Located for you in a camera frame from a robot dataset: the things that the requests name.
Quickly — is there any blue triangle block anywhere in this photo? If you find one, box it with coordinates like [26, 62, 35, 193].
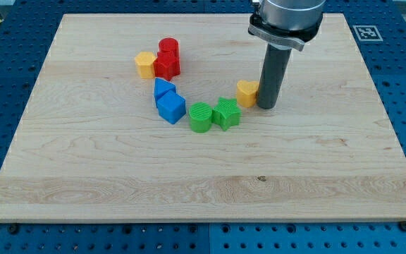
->
[154, 78, 176, 107]

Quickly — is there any yellow heart block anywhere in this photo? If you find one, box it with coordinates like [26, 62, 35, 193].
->
[236, 80, 259, 108]

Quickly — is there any green star block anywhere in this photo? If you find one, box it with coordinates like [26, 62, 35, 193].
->
[212, 97, 242, 131]

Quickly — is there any green cylinder block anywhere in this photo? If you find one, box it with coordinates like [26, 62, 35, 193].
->
[189, 102, 212, 133]

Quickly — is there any blue cube block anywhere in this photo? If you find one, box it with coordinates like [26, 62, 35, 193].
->
[157, 91, 186, 124]

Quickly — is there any red star block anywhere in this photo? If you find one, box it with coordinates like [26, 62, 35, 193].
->
[154, 52, 180, 81]

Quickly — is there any yellow hexagon block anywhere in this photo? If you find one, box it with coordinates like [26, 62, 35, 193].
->
[134, 52, 156, 79]

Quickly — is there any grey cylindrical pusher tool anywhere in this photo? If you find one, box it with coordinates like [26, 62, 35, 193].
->
[257, 44, 291, 109]

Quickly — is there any wooden board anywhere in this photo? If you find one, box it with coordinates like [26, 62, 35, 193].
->
[0, 13, 406, 223]

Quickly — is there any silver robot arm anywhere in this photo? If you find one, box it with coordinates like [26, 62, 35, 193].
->
[248, 0, 326, 109]

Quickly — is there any red cylinder block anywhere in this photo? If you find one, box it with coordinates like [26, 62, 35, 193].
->
[159, 37, 180, 58]

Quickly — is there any fiducial marker tag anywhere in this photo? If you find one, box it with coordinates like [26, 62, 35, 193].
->
[353, 25, 383, 42]

